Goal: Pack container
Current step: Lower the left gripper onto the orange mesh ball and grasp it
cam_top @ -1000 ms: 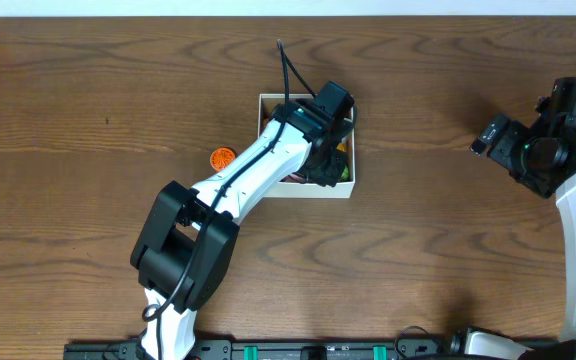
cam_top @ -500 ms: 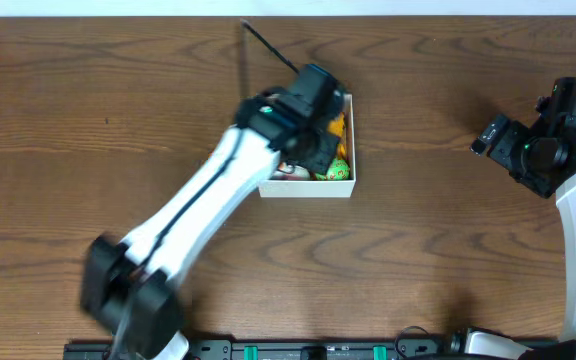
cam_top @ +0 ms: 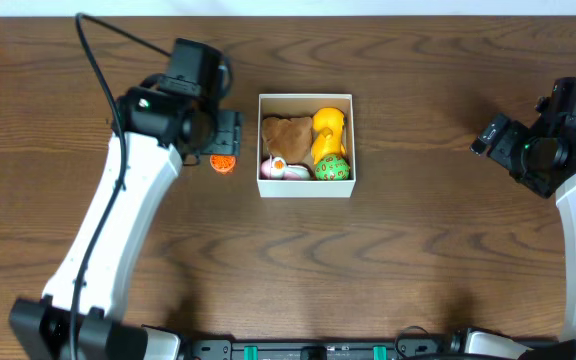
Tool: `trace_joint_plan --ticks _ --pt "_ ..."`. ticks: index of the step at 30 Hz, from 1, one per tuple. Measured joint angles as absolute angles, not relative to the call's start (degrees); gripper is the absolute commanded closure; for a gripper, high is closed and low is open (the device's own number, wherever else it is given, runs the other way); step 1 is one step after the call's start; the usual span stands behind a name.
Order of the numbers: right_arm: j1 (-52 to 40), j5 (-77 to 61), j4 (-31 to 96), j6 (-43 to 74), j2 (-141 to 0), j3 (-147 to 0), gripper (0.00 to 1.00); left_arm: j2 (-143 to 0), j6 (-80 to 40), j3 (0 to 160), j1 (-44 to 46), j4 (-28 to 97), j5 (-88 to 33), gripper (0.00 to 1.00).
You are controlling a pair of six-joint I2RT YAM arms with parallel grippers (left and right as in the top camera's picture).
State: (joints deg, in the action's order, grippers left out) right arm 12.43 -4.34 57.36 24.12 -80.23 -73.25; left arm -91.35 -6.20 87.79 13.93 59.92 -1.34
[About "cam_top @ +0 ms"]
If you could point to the brown plush toy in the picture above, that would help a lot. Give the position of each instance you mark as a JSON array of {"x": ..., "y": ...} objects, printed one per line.
[{"x": 290, "y": 139}]

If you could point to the white open box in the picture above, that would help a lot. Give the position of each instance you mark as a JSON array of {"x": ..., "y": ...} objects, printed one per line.
[{"x": 299, "y": 105}]

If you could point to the yellow rubber duck toy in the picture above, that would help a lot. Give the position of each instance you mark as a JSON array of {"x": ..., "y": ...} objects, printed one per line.
[{"x": 328, "y": 123}]

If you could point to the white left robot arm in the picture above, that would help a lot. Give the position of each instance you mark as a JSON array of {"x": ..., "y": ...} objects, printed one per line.
[{"x": 80, "y": 312}]

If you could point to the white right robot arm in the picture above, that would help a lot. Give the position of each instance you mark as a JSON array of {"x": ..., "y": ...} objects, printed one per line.
[{"x": 542, "y": 158}]

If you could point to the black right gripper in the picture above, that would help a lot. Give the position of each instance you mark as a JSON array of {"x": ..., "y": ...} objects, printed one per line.
[{"x": 503, "y": 150}]

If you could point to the green patterned ball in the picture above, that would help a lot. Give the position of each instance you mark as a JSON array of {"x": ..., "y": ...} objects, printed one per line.
[{"x": 332, "y": 167}]

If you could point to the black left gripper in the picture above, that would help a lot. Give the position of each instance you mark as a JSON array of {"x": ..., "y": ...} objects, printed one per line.
[{"x": 228, "y": 132}]

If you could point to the pink white duck toy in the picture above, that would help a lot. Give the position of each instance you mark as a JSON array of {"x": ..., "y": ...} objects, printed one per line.
[{"x": 276, "y": 168}]

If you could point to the orange round disc toy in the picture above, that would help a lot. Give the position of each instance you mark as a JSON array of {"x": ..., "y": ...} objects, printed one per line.
[{"x": 223, "y": 164}]

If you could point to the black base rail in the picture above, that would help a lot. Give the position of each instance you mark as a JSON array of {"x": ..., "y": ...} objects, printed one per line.
[{"x": 348, "y": 349}]

